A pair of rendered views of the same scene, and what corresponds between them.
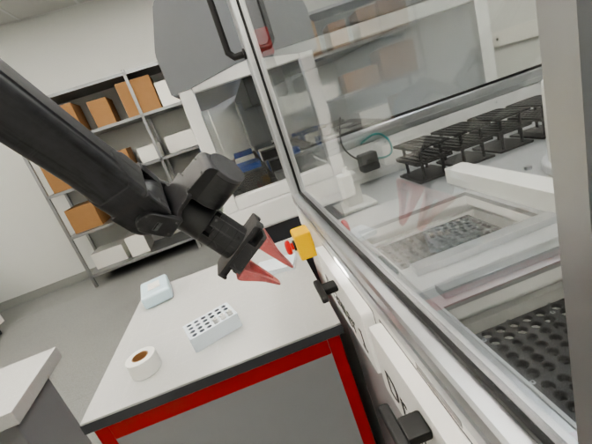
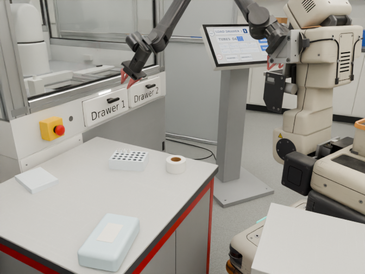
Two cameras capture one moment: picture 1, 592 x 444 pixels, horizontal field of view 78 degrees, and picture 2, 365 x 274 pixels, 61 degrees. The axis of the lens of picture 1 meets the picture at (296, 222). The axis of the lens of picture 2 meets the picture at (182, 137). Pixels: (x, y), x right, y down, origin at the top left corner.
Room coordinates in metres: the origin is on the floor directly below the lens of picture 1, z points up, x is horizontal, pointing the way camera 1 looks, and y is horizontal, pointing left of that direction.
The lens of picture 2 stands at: (1.58, 0.98, 1.29)
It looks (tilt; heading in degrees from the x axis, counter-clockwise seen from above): 22 degrees down; 212
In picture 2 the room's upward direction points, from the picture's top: 1 degrees clockwise
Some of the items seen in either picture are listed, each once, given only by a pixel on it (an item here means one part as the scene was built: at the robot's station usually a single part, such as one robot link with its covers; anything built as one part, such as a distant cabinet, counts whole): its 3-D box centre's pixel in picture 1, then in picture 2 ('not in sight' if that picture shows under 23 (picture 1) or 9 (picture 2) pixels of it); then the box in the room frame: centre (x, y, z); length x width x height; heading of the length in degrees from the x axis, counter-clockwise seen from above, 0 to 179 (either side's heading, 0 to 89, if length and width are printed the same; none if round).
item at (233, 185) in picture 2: not in sight; (234, 124); (-0.46, 0.18, 0.51); 0.50 x 0.45 x 1.02; 57
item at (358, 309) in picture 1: (345, 298); (107, 105); (0.58, -0.04, 0.87); 0.29 x 0.02 x 0.11; 5
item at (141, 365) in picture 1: (144, 363); (175, 164); (0.75, 0.44, 0.78); 0.07 x 0.07 x 0.04
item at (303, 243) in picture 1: (302, 242); (52, 128); (0.91, 0.00, 0.88); 0.07 x 0.05 x 0.07; 5
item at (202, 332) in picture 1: (212, 326); (129, 160); (0.82, 0.28, 0.78); 0.12 x 0.08 x 0.04; 115
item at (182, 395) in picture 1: (261, 400); (109, 272); (0.97, 0.29, 0.38); 0.62 x 0.58 x 0.76; 5
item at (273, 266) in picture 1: (276, 265); (36, 179); (1.07, 0.10, 0.77); 0.13 x 0.09 x 0.02; 80
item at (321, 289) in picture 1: (327, 288); (111, 99); (0.58, -0.01, 0.91); 0.07 x 0.04 x 0.01; 5
